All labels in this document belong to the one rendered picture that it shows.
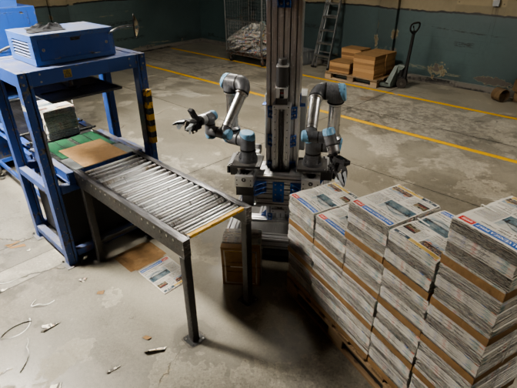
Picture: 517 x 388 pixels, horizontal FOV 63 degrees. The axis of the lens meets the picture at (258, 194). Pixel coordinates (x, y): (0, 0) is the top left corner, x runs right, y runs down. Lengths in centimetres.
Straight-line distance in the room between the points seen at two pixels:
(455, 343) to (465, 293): 27
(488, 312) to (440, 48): 765
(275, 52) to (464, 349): 218
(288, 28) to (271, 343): 212
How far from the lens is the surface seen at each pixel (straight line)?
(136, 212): 277
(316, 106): 285
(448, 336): 212
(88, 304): 341
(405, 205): 231
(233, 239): 316
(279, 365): 282
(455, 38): 909
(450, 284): 197
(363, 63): 872
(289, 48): 317
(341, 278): 257
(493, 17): 886
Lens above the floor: 219
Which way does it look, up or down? 29 degrees down
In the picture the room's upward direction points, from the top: straight up
